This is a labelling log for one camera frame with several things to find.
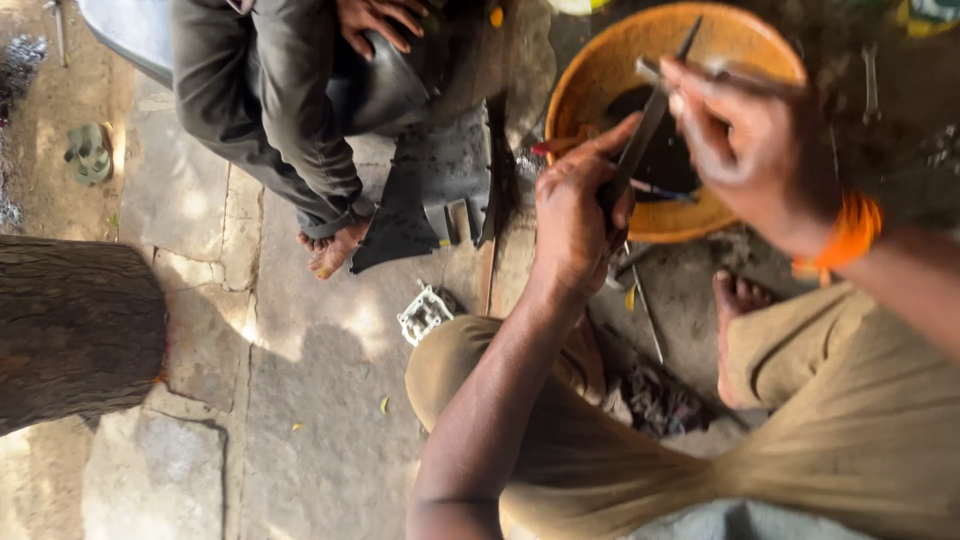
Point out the wooden plank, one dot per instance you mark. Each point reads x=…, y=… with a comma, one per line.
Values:
x=491, y=247

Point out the black metal file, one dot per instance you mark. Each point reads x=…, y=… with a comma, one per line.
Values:
x=645, y=131

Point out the grey screwdriver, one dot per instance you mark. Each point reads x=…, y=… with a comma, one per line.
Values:
x=58, y=30

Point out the person's tan trousers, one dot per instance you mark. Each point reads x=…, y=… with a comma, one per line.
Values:
x=825, y=450

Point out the person's grey shirt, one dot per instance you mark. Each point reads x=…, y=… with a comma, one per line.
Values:
x=750, y=525

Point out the black rubber tyre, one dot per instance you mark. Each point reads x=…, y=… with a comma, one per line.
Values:
x=382, y=90

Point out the black greasy rag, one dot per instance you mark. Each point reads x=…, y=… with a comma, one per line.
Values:
x=664, y=401

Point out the person's right hand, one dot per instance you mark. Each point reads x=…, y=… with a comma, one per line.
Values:
x=757, y=157

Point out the brown tree trunk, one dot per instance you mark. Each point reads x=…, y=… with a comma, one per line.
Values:
x=75, y=330

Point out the steel spanner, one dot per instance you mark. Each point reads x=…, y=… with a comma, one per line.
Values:
x=871, y=82

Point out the yellow plastic container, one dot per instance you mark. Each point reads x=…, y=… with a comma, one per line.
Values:
x=930, y=19

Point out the white metal engine part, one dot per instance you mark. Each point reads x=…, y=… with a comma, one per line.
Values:
x=424, y=315

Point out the long metal rod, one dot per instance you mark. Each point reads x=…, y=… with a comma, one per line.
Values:
x=645, y=307

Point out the thin grey metal rod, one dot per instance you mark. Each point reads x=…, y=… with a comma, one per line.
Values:
x=750, y=75

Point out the person's left hand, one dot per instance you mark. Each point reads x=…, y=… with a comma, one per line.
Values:
x=570, y=217

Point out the green sandal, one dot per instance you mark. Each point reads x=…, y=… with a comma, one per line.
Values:
x=90, y=154

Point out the orange plastic basin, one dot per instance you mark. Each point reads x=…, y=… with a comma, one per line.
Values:
x=600, y=67

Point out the orange thread wristband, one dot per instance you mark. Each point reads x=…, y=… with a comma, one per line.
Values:
x=847, y=232

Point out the person's bare foot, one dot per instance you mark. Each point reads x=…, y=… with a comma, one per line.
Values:
x=731, y=300

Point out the grey metal vehicle body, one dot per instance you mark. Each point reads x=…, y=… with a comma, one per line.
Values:
x=127, y=34

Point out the person's right fingers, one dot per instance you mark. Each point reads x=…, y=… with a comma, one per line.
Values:
x=694, y=112

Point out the black plastic vehicle panel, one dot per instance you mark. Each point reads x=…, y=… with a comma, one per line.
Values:
x=427, y=195

